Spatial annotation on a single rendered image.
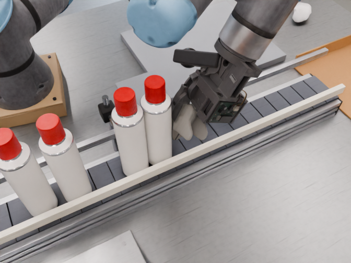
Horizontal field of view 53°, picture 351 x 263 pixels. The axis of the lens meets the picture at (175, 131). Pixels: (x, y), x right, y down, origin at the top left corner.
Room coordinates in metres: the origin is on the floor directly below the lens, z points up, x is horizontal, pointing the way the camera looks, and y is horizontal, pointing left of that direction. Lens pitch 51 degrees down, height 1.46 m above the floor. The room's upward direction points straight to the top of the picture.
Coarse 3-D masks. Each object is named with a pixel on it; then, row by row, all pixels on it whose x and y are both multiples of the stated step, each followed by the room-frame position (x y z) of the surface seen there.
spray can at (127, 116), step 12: (120, 96) 0.37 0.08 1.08; (132, 96) 0.37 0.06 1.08; (120, 108) 0.36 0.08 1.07; (132, 108) 0.36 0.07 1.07; (120, 120) 0.36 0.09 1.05; (132, 120) 0.36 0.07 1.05; (120, 132) 0.35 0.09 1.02; (132, 132) 0.35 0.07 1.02; (144, 132) 0.37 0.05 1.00; (120, 144) 0.36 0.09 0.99; (132, 144) 0.35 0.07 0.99; (144, 144) 0.37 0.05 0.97; (120, 156) 0.36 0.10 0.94; (132, 156) 0.35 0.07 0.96; (144, 156) 0.36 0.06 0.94; (132, 168) 0.35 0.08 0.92; (144, 168) 0.36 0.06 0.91
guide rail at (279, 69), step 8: (304, 56) 0.61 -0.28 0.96; (312, 56) 0.61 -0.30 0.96; (320, 56) 0.63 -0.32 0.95; (288, 64) 0.59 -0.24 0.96; (296, 64) 0.59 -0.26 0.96; (264, 72) 0.56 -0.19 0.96; (272, 72) 0.56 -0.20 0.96; (280, 72) 0.57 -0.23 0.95; (256, 80) 0.54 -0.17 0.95; (96, 136) 0.39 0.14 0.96; (104, 136) 0.39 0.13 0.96; (112, 136) 0.39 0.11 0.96; (80, 144) 0.37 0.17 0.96; (88, 144) 0.37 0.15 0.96; (96, 144) 0.38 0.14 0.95; (40, 160) 0.34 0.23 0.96; (0, 176) 0.31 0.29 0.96
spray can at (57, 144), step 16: (48, 128) 0.31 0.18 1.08; (64, 128) 0.34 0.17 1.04; (48, 144) 0.31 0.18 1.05; (64, 144) 0.31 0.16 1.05; (48, 160) 0.30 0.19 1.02; (64, 160) 0.30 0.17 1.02; (80, 160) 0.32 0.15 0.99; (64, 176) 0.30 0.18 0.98; (80, 176) 0.31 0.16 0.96; (64, 192) 0.30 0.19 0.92; (80, 192) 0.30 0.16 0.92
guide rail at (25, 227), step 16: (320, 96) 0.54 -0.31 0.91; (288, 112) 0.49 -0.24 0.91; (240, 128) 0.45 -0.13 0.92; (256, 128) 0.46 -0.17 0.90; (208, 144) 0.41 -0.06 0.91; (224, 144) 0.42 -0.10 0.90; (176, 160) 0.37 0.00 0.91; (128, 176) 0.34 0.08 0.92; (144, 176) 0.34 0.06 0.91; (96, 192) 0.30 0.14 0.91; (112, 192) 0.31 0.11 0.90; (64, 208) 0.27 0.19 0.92; (80, 208) 0.28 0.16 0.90; (32, 224) 0.25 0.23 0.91; (0, 240) 0.22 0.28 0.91
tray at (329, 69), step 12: (348, 36) 0.81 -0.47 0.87; (336, 48) 0.80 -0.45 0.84; (348, 48) 0.81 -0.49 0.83; (324, 60) 0.75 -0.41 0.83; (336, 60) 0.75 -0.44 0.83; (348, 60) 0.75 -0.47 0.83; (300, 72) 0.71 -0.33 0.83; (312, 72) 0.71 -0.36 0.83; (324, 72) 0.71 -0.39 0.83; (336, 72) 0.71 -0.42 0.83; (348, 72) 0.71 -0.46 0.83; (336, 84) 0.66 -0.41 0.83; (348, 84) 0.66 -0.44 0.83; (348, 96) 0.62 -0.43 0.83; (348, 108) 0.58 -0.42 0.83
